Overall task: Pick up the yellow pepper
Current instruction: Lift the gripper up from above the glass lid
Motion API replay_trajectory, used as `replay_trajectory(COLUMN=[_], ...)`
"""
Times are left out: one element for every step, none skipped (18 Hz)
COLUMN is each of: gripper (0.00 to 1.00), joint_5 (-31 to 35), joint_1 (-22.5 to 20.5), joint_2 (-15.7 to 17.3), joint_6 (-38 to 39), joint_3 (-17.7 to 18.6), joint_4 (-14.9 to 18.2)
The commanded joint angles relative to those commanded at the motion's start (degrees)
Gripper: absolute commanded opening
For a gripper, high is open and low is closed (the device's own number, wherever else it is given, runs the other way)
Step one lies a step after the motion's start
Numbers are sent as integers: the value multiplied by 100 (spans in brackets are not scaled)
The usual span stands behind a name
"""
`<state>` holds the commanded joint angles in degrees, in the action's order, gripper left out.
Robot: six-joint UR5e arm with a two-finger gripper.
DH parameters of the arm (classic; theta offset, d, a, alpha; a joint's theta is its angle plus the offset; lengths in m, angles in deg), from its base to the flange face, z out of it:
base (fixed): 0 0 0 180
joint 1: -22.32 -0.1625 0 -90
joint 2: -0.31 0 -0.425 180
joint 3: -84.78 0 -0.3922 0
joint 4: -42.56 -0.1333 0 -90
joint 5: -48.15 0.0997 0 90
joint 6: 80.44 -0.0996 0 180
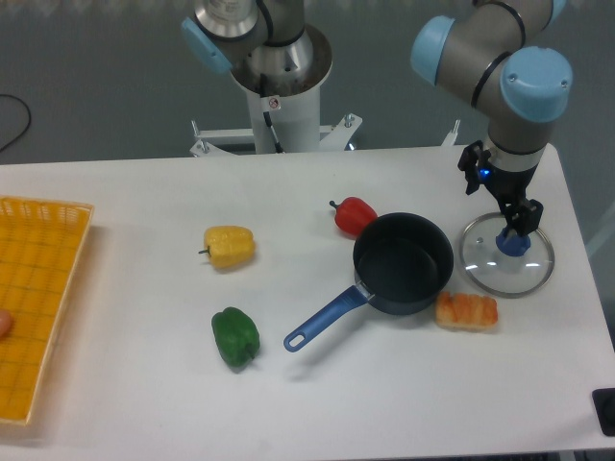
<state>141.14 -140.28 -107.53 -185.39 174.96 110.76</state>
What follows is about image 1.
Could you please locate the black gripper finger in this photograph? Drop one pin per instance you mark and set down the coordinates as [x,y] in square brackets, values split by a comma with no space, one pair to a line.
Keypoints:
[526,216]
[509,212]

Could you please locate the green bell pepper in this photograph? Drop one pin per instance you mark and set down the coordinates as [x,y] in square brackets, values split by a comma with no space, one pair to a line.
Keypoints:
[236,337]

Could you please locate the black corner table clamp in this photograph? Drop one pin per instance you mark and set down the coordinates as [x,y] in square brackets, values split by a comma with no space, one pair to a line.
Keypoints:
[604,402]

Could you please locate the peach object in basket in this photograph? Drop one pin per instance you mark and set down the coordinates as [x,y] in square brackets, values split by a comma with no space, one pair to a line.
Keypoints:
[6,321]

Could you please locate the dark blue saucepan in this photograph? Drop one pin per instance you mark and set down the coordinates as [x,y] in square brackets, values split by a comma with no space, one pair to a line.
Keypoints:
[402,262]

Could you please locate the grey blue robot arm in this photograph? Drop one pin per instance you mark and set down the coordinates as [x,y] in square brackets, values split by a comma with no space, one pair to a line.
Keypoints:
[484,60]

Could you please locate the glass lid blue knob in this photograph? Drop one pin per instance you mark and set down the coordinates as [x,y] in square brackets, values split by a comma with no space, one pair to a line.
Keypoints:
[502,263]

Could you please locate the yellow bell pepper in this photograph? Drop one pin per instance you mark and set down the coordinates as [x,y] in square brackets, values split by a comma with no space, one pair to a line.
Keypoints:
[228,246]

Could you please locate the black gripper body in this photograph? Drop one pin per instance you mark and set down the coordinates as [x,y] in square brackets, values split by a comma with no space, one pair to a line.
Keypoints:
[504,175]

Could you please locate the yellow plastic basket tray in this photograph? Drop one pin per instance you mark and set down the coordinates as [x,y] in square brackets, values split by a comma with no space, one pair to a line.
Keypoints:
[41,245]

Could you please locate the red bell pepper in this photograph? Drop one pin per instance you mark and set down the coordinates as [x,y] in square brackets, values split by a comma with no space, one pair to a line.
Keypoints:
[353,215]

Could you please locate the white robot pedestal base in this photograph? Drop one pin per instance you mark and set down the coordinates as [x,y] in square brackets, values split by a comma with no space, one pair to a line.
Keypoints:
[282,89]

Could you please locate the orange toy bread loaf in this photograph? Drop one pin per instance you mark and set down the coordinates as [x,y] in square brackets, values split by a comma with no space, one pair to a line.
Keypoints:
[466,311]

